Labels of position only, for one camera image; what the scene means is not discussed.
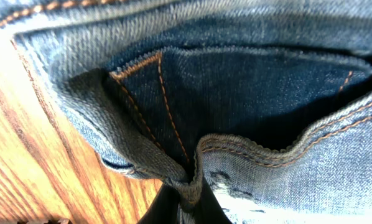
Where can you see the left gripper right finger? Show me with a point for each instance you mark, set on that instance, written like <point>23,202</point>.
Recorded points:
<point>208,210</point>

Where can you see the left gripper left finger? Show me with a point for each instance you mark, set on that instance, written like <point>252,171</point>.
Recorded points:
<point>164,208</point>

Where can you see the light blue denim jeans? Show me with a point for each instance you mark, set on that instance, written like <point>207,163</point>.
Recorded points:
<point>269,101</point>

